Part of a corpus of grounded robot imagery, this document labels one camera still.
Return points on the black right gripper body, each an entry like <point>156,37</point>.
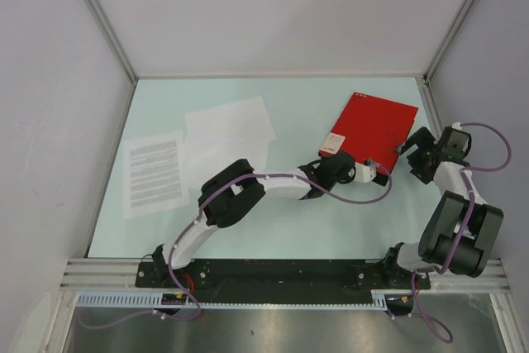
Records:
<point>426,146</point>

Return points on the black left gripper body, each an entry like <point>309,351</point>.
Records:
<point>348,174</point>

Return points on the red and black file folder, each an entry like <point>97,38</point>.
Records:
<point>371,128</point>

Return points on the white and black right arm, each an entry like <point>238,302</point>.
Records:
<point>463,228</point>

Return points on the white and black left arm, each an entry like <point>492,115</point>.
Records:
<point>230,195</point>

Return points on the blank white paper upper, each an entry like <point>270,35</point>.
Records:
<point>245,119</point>

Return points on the blank white paper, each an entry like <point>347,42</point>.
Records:
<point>220,152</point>
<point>245,119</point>

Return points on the blank white paper lower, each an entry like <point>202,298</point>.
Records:
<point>220,152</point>

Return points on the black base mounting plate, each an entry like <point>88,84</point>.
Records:
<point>291,282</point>

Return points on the printed text paper sheet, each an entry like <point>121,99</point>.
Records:
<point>154,178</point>

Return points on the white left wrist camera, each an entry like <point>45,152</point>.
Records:
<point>365,171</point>

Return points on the aluminium right side rail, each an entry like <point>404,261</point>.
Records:
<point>429,105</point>

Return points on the light blue slotted cable duct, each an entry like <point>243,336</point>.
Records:
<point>179,300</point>

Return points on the aluminium right corner post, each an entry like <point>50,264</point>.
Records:
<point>452,32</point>

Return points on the aluminium corner post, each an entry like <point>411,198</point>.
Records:
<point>452,32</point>
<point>110,36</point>

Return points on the aluminium front frame rail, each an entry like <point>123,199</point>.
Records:
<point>120,275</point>

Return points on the aluminium left corner post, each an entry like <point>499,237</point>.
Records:
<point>110,36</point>

